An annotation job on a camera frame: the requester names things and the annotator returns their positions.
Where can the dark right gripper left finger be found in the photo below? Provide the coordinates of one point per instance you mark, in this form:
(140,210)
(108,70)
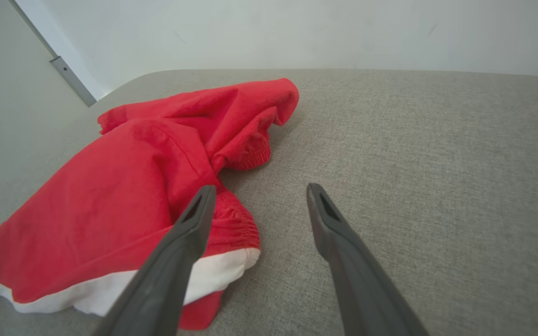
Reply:
(166,280)

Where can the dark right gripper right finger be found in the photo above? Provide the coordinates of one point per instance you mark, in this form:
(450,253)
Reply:
(357,280)

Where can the red shorts white hem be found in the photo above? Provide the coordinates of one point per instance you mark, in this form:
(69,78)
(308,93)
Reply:
(110,200)

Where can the grey fabric sofa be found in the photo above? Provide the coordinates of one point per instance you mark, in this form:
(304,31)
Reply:
(414,163)

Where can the grey metal wall bracket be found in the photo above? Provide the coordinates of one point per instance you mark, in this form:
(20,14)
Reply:
(70,74)

